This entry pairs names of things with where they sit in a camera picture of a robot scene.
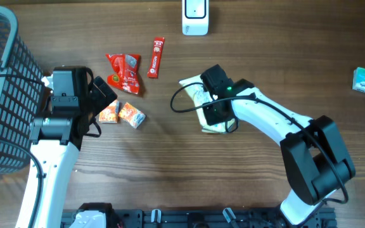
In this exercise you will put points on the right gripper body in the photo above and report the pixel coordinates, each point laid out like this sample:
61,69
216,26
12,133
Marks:
214,115

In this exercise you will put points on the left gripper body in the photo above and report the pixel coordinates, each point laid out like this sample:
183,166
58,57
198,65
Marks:
97,102

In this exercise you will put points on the orange juice carton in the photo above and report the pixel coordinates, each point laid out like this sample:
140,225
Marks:
110,114

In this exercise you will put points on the red crinkled snack packet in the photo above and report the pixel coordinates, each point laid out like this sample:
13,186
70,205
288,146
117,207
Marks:
125,67

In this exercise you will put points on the yellow snack bag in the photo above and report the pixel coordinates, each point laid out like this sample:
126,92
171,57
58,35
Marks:
199,96

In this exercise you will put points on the small orange snack packet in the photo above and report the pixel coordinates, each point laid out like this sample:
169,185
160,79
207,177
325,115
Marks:
132,115

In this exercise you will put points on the red coffee stick sachet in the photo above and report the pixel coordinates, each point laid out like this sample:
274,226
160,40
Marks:
158,44

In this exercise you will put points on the teal white small box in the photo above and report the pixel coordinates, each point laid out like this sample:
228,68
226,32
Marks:
358,83

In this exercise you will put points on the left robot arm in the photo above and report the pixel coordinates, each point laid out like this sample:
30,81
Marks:
57,133

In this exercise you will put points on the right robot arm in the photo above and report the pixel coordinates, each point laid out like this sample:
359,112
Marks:
316,159

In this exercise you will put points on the white barcode scanner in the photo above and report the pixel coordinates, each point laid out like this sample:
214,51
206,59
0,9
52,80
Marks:
195,17

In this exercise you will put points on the grey plastic shopping basket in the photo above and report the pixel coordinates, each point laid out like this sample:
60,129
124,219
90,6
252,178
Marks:
20,94

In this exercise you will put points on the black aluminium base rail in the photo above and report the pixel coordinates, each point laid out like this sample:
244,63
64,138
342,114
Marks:
253,218

